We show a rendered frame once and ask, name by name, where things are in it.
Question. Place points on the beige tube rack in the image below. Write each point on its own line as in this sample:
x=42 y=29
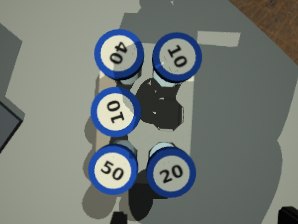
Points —
x=166 y=113

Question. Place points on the blue tube cap with 10 label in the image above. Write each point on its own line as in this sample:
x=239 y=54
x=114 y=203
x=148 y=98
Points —
x=176 y=58

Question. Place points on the grey bench mat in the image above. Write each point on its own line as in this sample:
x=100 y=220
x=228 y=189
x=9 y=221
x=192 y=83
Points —
x=244 y=139

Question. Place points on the blue tube cap with white 50 label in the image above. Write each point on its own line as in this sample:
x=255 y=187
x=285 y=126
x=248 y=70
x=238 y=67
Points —
x=113 y=169

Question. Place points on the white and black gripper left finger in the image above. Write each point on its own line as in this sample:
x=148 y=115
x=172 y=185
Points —
x=118 y=217

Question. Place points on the dark grey flat base plate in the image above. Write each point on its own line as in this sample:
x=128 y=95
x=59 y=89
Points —
x=9 y=123

